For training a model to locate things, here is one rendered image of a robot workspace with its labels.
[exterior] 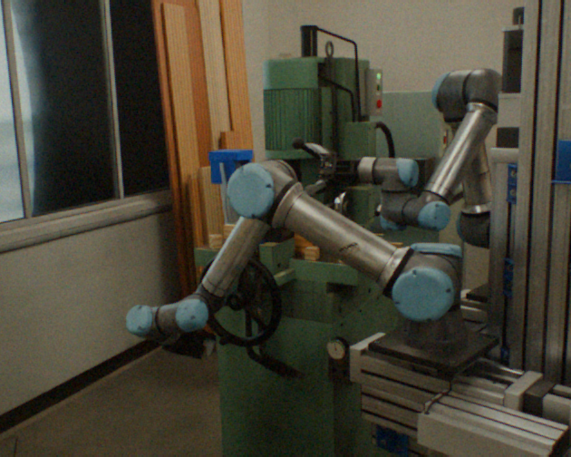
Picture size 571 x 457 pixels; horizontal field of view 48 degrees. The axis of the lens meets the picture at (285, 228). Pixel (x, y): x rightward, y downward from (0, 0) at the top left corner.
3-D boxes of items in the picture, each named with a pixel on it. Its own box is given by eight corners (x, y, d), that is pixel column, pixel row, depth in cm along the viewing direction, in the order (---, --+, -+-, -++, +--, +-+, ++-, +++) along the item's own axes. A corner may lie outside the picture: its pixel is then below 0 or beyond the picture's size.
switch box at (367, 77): (356, 116, 223) (355, 69, 220) (367, 115, 232) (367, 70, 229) (372, 115, 220) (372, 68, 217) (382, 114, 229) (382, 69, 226)
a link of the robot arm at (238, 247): (281, 146, 159) (192, 294, 176) (265, 150, 149) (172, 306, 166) (318, 172, 157) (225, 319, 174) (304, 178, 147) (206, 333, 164)
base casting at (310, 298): (213, 305, 215) (212, 278, 213) (295, 266, 263) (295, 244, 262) (333, 325, 193) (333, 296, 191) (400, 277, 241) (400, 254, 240)
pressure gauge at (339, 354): (326, 364, 189) (325, 337, 187) (332, 359, 192) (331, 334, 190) (345, 367, 186) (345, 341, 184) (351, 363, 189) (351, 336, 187)
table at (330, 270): (175, 272, 208) (174, 254, 207) (229, 252, 234) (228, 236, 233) (345, 295, 178) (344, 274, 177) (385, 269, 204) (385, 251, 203)
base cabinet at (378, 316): (221, 495, 228) (212, 305, 214) (299, 424, 277) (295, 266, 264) (335, 534, 206) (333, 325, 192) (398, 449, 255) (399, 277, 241)
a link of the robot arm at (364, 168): (382, 160, 179) (379, 189, 178) (368, 160, 181) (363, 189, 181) (373, 154, 172) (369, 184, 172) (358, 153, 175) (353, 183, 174)
